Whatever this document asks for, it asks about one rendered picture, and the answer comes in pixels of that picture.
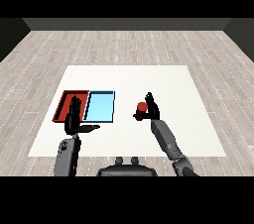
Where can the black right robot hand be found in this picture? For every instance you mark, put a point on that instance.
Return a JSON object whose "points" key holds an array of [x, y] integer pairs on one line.
{"points": [[152, 110]]}

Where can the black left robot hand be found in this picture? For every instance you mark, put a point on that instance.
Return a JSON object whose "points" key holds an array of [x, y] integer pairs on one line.
{"points": [[72, 123]]}

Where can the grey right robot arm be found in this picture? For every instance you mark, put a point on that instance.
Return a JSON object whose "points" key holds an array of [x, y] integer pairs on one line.
{"points": [[170, 147]]}

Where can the red shallow open box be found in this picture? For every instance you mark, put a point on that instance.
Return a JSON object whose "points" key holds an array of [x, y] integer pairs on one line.
{"points": [[65, 107]]}

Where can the light blue shallow open box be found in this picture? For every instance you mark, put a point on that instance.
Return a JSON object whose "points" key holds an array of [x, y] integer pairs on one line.
{"points": [[99, 106]]}

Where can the dark grey robot body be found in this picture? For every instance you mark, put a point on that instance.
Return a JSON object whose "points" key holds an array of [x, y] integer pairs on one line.
{"points": [[126, 169]]}

